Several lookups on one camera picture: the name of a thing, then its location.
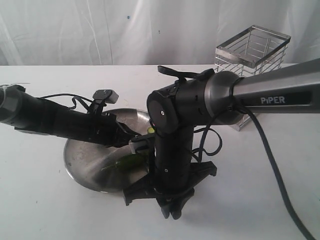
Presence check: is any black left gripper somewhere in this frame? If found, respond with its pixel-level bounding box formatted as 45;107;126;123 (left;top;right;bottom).
95;117;137;148

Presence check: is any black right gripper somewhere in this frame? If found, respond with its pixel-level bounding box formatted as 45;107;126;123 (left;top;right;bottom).
122;161;217;213

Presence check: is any green cucumber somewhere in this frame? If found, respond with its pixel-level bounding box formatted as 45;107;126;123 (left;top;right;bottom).
101;153;148;172

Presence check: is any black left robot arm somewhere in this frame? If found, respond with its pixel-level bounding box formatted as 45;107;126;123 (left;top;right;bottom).
0;84;138;148

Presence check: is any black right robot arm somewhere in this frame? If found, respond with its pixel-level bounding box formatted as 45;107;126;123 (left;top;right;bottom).
123;59;320;219

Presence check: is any small yellow-green object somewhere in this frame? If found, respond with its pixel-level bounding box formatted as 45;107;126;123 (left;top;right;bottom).
147;127;155;134

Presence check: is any round steel plate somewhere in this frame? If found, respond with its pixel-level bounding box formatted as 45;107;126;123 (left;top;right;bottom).
63;107;153;194

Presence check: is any white backdrop curtain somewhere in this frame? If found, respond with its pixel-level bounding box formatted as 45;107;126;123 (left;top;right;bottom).
0;0;320;66

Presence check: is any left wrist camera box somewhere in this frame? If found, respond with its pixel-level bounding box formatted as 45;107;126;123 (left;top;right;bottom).
92;89;119;104

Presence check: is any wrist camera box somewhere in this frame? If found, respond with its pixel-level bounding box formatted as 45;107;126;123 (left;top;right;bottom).
128;134;155;154
92;89;119;104

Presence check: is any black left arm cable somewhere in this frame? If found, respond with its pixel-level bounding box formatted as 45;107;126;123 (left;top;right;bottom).
37;93;101;113

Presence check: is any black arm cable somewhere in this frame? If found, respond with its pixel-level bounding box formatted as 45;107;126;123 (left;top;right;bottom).
157;65;320;240
37;93;101;113

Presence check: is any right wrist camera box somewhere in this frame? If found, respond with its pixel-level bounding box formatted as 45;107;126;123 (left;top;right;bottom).
128;134;155;154

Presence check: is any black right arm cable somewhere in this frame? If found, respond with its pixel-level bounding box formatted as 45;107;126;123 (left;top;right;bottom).
157;65;320;240

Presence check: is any wire metal utensil holder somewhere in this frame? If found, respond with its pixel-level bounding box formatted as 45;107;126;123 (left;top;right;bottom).
215;24;291;132

